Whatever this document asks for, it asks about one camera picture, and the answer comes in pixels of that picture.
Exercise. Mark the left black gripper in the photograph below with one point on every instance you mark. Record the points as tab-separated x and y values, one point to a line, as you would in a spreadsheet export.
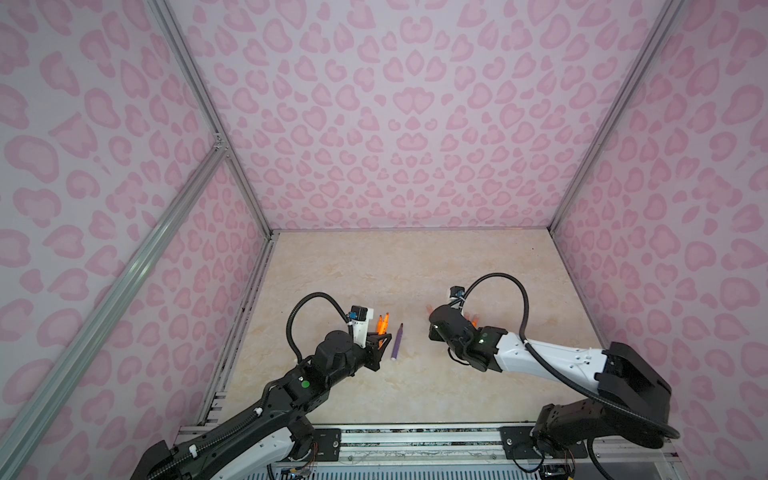
373	341

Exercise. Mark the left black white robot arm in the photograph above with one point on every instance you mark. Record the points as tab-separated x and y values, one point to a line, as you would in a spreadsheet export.
276	426

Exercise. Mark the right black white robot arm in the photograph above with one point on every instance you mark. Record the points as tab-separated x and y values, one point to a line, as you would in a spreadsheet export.
623	394

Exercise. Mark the purple pen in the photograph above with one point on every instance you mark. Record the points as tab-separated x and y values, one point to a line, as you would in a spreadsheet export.
397	342

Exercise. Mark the left corner aluminium profile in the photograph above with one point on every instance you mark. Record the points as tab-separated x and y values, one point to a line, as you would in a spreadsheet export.
167	22

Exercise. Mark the corner aluminium profile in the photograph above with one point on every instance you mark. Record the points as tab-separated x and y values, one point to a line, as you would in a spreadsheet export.
167	22
651	48

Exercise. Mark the right corner aluminium profile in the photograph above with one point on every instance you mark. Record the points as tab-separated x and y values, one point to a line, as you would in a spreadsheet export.
651	48

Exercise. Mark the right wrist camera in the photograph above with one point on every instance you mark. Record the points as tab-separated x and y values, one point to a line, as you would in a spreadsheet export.
456	297

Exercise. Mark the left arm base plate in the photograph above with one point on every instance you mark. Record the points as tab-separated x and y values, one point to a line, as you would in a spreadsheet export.
328	444

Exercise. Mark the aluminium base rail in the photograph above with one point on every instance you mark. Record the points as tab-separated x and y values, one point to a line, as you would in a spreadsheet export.
471	451

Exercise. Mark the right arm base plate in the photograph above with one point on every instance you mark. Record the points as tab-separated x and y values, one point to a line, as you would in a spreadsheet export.
517	443

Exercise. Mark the diagonal aluminium wall profile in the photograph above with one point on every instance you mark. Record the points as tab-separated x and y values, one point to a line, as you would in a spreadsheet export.
36	417

